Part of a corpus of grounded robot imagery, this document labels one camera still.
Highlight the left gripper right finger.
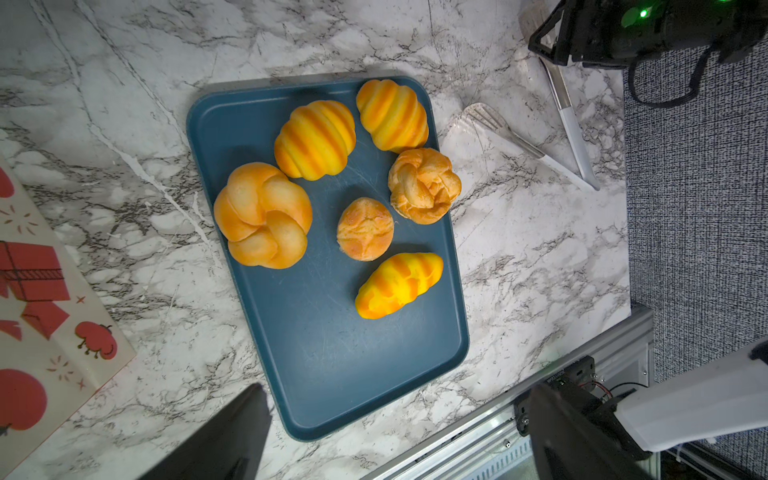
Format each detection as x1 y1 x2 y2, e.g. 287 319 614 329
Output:
529 384 649 479

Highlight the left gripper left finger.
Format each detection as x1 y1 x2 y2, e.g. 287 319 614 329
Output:
142 383 272 479

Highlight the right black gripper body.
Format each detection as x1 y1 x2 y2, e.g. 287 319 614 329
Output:
527 0 584 66

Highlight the red white paper gift bag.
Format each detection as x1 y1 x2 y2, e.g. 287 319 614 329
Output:
1 162 136 477

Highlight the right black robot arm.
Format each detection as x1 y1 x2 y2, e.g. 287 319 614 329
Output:
528 0 767 109

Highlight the knot shaped bread roll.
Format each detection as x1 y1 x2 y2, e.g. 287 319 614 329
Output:
213 162 313 269

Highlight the striped yellow bun right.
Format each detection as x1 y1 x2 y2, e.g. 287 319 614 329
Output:
356 79 429 153

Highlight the striped yellow bun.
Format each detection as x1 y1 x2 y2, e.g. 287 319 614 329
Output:
274 100 357 181
356 79 429 153

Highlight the teal rectangular tray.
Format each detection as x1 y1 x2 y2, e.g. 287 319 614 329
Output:
187 75 469 442

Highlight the flaky braided pastry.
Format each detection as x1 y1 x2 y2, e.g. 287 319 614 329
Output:
388 148 462 225

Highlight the yellow striped croissant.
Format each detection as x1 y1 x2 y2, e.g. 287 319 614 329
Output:
355 253 444 320

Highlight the small round crusty bun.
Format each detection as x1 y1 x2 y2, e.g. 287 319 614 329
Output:
336 197 394 261

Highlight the striped yellow bun left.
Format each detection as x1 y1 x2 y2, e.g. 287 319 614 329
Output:
274 100 357 181

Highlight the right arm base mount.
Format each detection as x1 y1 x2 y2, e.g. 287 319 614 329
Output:
513 356 651 469

